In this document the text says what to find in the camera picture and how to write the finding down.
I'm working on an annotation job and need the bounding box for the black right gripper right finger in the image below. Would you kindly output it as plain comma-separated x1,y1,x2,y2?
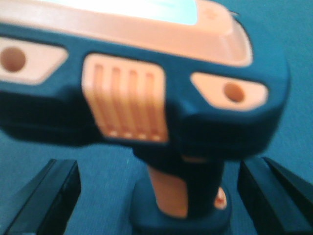
240,157,313,235

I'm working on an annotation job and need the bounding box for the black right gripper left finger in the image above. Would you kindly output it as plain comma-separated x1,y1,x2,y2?
4,159,81,235

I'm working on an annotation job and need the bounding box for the orange black barcode scanner gun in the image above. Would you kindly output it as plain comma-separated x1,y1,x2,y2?
0,0,291,235

